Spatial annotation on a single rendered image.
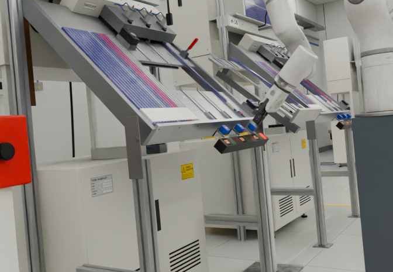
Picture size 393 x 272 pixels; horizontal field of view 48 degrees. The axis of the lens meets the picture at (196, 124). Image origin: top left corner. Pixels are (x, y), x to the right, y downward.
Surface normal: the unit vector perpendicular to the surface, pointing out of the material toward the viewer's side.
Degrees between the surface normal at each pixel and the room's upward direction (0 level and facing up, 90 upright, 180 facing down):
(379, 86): 90
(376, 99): 90
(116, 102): 90
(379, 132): 90
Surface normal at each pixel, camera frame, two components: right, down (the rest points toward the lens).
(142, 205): -0.55, 0.04
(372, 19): -0.37, 0.62
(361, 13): -0.56, 0.66
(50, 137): 0.83, -0.08
